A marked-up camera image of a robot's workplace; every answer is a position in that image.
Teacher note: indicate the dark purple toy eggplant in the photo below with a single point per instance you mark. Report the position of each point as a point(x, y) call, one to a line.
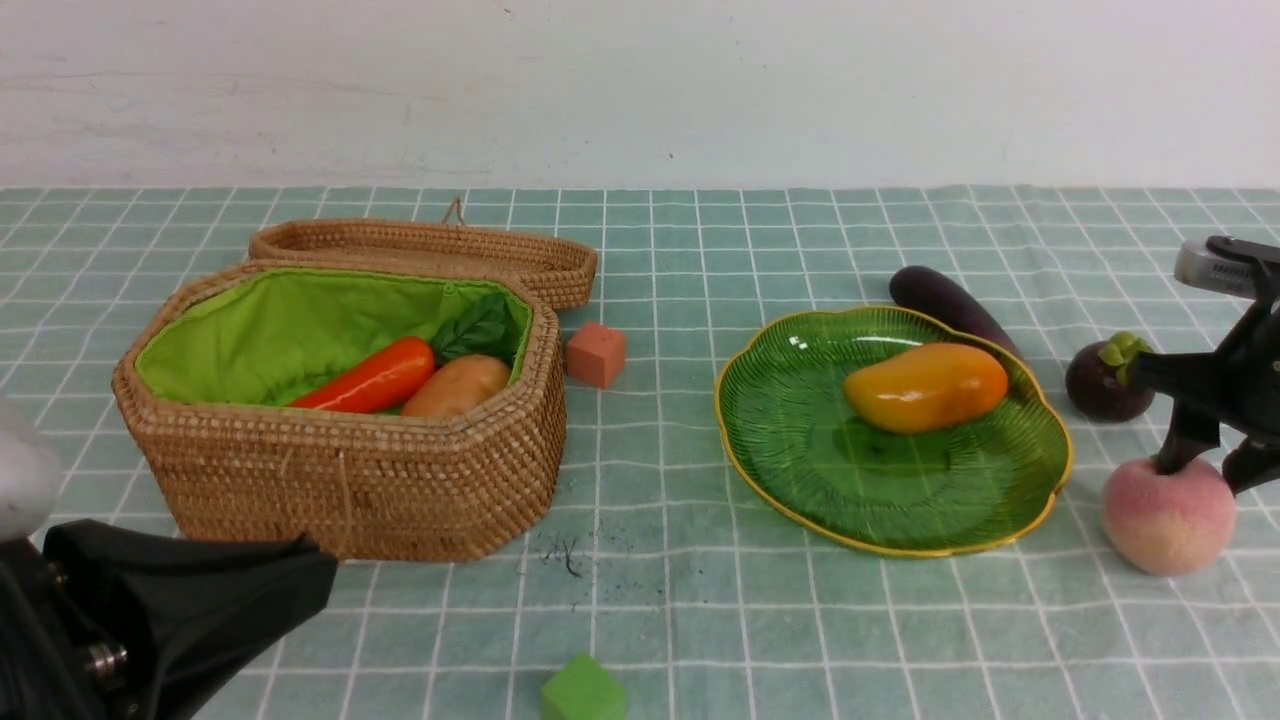
point(924, 290)

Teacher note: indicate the green foam cube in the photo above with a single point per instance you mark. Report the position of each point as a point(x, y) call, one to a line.
point(583, 690)

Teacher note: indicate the orange toy carrot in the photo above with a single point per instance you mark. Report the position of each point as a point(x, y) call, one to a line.
point(392, 375)

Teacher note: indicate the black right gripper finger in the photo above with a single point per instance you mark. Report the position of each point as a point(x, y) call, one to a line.
point(1252, 463)
point(1192, 432)

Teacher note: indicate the purple toy mangosteen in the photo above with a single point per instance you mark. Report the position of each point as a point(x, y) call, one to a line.
point(1094, 380)

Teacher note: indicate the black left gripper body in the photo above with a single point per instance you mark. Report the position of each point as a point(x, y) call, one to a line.
point(159, 625)

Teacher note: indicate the woven wicker basket green lining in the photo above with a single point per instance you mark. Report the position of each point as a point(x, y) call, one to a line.
point(208, 392)

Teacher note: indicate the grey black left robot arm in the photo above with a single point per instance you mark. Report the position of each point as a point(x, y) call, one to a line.
point(39, 678)

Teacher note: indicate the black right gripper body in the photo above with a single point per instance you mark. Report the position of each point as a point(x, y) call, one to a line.
point(1237, 382)

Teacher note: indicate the orange foam cube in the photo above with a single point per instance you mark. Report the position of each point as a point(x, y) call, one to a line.
point(596, 354)

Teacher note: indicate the pink toy peach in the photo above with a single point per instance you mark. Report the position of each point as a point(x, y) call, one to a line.
point(1168, 525)

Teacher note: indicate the green checkered tablecloth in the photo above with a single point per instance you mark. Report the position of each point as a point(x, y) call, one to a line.
point(656, 558)

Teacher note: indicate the yellow orange toy mango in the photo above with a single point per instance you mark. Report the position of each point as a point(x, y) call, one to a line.
point(929, 387)

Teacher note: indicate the brown toy potato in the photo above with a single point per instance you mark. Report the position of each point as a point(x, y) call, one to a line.
point(458, 387)

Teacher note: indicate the green glass leaf plate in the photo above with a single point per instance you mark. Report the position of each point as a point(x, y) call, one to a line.
point(790, 433)

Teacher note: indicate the woven wicker basket lid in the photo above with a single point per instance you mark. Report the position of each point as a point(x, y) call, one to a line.
point(561, 273)

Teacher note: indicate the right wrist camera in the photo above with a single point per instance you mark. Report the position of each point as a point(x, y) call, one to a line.
point(1225, 264)

